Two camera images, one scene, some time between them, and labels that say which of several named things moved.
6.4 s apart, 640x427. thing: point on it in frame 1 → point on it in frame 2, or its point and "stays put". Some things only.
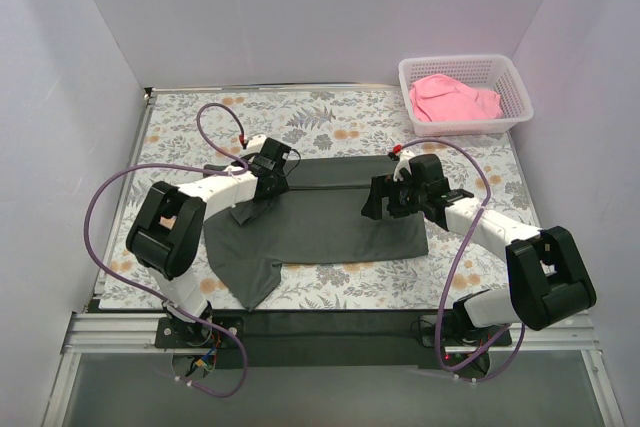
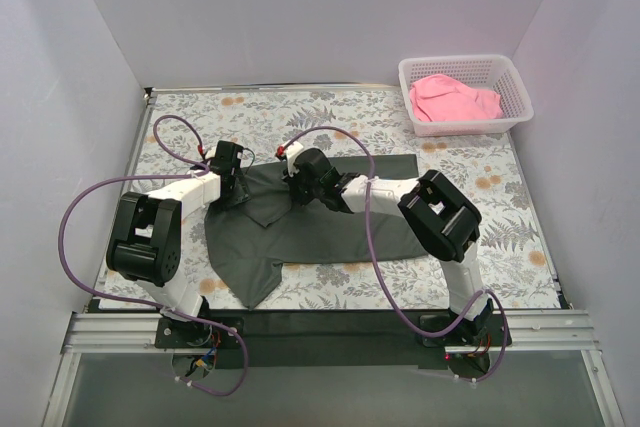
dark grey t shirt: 318,219 stays put
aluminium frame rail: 135,333 stays put
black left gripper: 270,186 → 235,192
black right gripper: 393,198 → 292,186
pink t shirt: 443,98 stays put
